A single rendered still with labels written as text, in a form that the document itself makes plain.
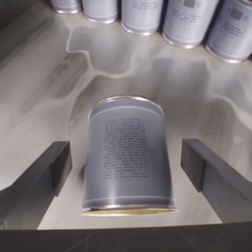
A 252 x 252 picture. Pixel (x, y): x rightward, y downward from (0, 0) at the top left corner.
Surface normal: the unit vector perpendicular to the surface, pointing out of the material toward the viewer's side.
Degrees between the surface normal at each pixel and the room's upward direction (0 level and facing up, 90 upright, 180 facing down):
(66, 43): 0
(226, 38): 90
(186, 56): 0
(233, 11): 90
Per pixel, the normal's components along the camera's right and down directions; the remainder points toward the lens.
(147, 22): 0.23, 0.85
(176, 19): -0.67, 0.64
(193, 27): -0.04, 0.87
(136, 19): -0.36, 0.81
